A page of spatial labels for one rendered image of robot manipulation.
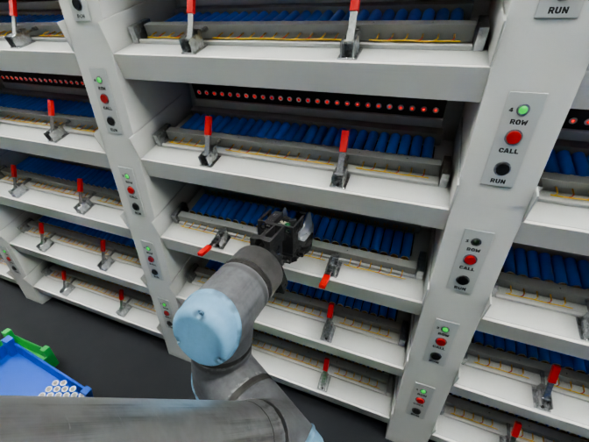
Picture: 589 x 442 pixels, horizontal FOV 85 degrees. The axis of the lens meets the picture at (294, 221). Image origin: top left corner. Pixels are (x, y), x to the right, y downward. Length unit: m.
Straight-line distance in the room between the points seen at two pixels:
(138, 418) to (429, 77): 0.47
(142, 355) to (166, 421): 0.96
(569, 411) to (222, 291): 0.70
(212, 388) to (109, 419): 0.27
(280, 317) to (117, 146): 0.54
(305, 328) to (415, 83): 0.58
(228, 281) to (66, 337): 1.03
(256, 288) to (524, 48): 0.44
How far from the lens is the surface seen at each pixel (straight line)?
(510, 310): 0.70
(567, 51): 0.50
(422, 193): 0.56
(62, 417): 0.25
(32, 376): 1.28
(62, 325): 1.48
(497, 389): 0.84
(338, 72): 0.51
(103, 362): 1.29
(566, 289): 0.74
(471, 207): 0.54
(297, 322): 0.83
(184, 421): 0.31
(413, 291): 0.67
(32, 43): 0.96
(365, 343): 0.81
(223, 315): 0.42
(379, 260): 0.67
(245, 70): 0.57
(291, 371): 0.99
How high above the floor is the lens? 0.92
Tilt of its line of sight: 31 degrees down
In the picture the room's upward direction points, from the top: straight up
